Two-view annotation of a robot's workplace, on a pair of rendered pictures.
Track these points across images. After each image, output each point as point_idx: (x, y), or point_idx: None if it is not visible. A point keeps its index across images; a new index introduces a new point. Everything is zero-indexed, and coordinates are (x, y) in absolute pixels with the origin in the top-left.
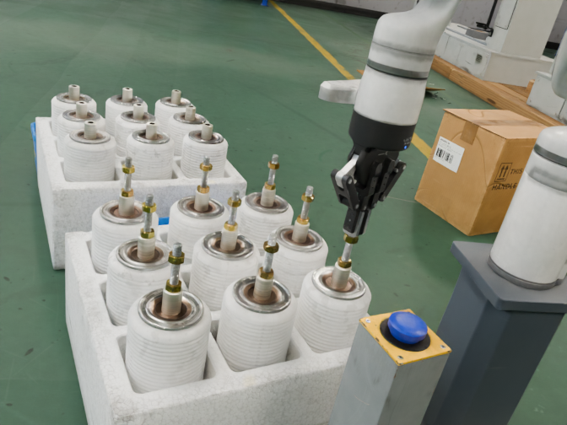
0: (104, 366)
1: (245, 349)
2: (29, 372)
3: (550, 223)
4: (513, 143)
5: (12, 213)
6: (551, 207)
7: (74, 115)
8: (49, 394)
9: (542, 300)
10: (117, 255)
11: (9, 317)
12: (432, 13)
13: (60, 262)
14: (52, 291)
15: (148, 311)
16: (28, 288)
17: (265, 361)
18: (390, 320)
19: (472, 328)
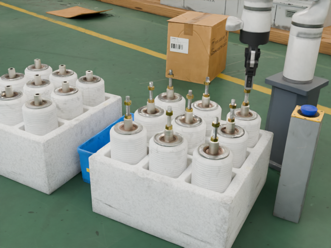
0: (198, 192)
1: (238, 157)
2: (111, 240)
3: (311, 53)
4: (214, 28)
5: None
6: (310, 46)
7: (5, 96)
8: (133, 241)
9: (316, 85)
10: (162, 144)
11: (63, 226)
12: None
13: (51, 188)
14: (64, 203)
15: (209, 155)
16: (50, 209)
17: (244, 159)
18: (304, 109)
19: (292, 110)
